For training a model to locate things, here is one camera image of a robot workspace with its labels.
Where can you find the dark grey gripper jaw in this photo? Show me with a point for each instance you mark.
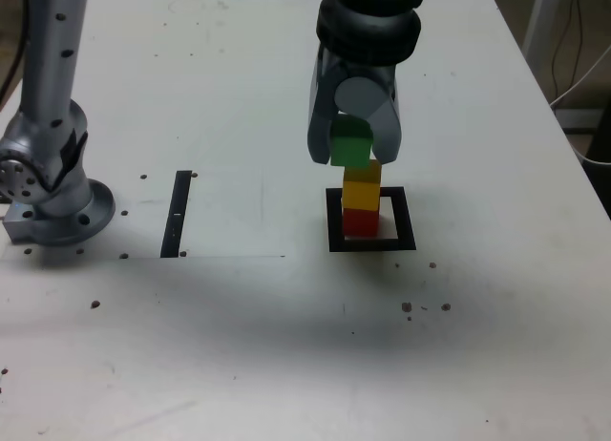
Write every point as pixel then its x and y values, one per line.
pixel 321 126

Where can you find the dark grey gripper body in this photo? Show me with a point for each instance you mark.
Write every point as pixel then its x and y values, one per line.
pixel 367 71

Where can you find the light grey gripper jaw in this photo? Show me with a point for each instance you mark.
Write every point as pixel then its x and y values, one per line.
pixel 363 97

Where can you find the green cube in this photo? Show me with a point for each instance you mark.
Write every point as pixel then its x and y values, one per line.
pixel 351 150

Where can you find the yellow cube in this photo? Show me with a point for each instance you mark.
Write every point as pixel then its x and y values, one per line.
pixel 362 193

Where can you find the red cube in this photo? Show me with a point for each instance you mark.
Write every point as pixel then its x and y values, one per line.
pixel 359 224

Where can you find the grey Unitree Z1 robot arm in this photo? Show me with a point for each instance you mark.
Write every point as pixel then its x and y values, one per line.
pixel 52 54

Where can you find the black tape square outline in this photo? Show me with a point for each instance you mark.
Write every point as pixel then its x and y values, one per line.
pixel 408 221

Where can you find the black tape strip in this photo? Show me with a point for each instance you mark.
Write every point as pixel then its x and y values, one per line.
pixel 174 202

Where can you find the grey bar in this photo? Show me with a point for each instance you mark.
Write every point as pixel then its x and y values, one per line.
pixel 580 119

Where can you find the white metal frame leg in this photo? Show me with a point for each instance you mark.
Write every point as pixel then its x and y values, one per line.
pixel 537 21

